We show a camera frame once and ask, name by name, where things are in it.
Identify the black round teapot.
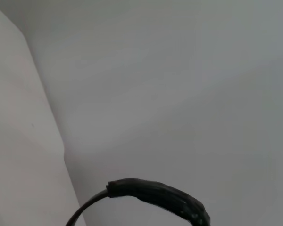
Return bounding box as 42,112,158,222
65,178,212,226

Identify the white rounded board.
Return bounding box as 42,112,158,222
0,2,88,226

